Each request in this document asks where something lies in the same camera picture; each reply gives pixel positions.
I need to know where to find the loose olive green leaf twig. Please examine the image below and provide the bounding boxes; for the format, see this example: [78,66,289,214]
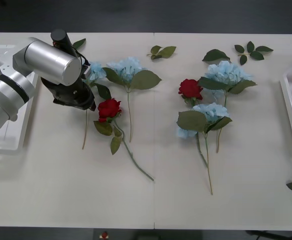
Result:
[146,45,177,60]

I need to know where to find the small pale blue flower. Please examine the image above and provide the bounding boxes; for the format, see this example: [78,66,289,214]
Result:
[82,61,112,150]

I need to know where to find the red rose with long stem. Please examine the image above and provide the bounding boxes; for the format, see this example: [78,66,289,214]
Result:
[93,98,155,182]

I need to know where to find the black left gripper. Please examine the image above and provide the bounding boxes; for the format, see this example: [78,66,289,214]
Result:
[40,77,97,112]

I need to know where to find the pale blue flower long stem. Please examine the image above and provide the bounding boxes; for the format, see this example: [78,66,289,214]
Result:
[176,102,233,196]

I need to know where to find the pale blue flower broad leaves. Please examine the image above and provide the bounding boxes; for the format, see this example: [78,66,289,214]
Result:
[102,56,163,143]

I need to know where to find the single loose green leaf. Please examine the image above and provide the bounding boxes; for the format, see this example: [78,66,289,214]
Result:
[202,48,232,63]

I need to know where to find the large pale blue flower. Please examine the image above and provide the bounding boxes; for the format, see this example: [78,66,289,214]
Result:
[197,60,258,153]

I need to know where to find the loose five-leaf green twig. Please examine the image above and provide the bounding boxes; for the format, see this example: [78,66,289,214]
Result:
[234,41,274,66]

